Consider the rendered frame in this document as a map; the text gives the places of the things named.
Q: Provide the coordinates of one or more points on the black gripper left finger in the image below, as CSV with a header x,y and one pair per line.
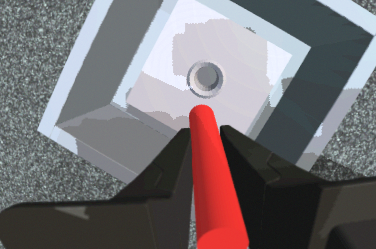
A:
x,y
152,212

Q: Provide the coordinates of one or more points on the red peg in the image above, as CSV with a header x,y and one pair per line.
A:
x,y
219,222

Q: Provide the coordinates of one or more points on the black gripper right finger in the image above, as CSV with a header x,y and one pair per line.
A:
x,y
286,207

